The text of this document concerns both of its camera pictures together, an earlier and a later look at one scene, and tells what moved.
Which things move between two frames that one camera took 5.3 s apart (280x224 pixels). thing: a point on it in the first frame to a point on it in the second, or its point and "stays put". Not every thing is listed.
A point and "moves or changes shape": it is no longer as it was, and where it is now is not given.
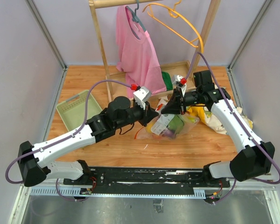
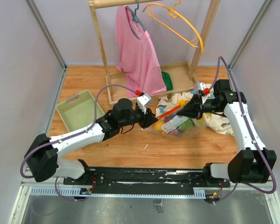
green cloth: x=168 y=80 stays put
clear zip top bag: x=167 y=126 moves or changes shape
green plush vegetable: x=176 y=123 to x=187 y=125
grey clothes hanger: x=131 y=16 stays put
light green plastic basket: x=72 y=111 stays put
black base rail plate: x=139 y=178 stays put
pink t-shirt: x=137 y=58 stays put
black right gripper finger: x=173 y=107 to x=193 y=108
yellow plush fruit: x=149 y=127 to x=158 y=125
